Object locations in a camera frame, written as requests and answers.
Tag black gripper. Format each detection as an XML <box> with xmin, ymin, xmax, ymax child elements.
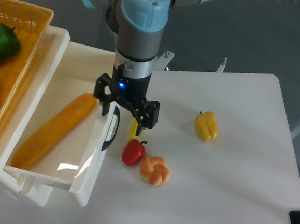
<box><xmin>93</xmin><ymin>65</ymin><xmax>160</xmax><ymax>135</ymax></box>

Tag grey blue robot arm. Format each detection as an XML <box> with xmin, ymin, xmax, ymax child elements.
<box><xmin>94</xmin><ymin>0</ymin><xmax>210</xmax><ymax>135</ymax></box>

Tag white drawer cabinet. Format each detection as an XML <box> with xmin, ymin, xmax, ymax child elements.
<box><xmin>0</xmin><ymin>26</ymin><xmax>70</xmax><ymax>207</ymax></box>

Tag yellow banana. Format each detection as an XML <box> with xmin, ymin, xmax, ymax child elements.
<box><xmin>128</xmin><ymin>118</ymin><xmax>139</xmax><ymax>141</ymax></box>

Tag orange baguette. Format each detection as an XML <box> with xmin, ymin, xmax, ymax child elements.
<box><xmin>11</xmin><ymin>93</ymin><xmax>97</xmax><ymax>170</ymax></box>

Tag red bell pepper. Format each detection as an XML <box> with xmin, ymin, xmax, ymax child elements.
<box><xmin>121</xmin><ymin>139</ymin><xmax>148</xmax><ymax>167</ymax></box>

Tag knotted bread roll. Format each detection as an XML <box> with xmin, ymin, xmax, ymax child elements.
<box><xmin>139</xmin><ymin>156</ymin><xmax>170</xmax><ymax>187</ymax></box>

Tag yellow bell pepper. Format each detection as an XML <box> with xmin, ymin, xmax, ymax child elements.
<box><xmin>195</xmin><ymin>111</ymin><xmax>218</xmax><ymax>141</ymax></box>

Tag yellow woven basket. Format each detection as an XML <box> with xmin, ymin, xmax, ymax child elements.
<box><xmin>0</xmin><ymin>0</ymin><xmax>54</xmax><ymax>122</ymax></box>

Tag green bell pepper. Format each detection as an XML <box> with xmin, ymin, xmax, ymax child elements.
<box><xmin>0</xmin><ymin>23</ymin><xmax>21</xmax><ymax>61</ymax></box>

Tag white table clamp bracket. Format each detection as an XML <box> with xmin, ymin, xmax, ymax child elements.
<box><xmin>216</xmin><ymin>57</ymin><xmax>228</xmax><ymax>73</ymax></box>

